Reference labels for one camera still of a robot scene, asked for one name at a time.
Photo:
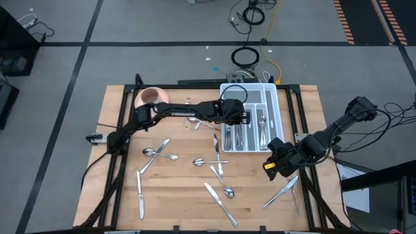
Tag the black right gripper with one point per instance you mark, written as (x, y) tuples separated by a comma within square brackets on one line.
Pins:
[(282, 153)]

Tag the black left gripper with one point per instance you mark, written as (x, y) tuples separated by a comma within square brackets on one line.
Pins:
[(232, 112)]

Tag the silver fork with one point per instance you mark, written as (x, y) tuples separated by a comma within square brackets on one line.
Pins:
[(197, 126), (240, 139), (238, 126), (239, 130), (296, 204), (239, 144), (237, 139)]

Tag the silver spoon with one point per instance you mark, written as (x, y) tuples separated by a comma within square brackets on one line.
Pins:
[(262, 121), (263, 143), (148, 151), (198, 162), (229, 192)]

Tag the white plastic cutlery tray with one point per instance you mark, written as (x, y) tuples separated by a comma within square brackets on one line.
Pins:
[(256, 96)]

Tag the silver table knife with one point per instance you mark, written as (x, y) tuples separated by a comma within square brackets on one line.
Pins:
[(232, 221), (216, 143), (188, 100), (141, 208), (164, 144), (289, 183), (228, 138)]

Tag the silver forks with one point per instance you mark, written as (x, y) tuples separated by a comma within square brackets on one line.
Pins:
[(193, 119)]

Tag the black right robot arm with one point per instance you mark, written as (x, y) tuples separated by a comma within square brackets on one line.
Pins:
[(341, 125)]

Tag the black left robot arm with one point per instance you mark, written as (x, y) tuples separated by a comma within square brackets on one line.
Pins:
[(201, 109)]

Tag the grey power strip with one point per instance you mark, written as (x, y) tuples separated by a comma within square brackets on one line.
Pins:
[(235, 79)]

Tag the white light bar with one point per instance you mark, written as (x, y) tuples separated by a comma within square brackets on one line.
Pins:
[(302, 232), (122, 232)]

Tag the white paper sheet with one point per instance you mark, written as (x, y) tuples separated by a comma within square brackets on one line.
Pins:
[(356, 200)]

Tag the black desk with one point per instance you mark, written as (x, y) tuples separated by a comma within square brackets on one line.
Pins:
[(373, 178)]

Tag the red round object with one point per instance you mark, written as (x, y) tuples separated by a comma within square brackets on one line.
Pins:
[(395, 232)]

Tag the dark monitor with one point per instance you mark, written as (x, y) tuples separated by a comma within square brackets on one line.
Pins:
[(412, 195)]

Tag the black floor box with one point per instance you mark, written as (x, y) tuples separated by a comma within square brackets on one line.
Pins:
[(6, 104)]

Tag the black cabinet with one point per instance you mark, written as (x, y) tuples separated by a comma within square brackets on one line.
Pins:
[(13, 39)]

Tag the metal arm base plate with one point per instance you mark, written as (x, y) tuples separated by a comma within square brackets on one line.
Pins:
[(96, 139), (299, 138)]

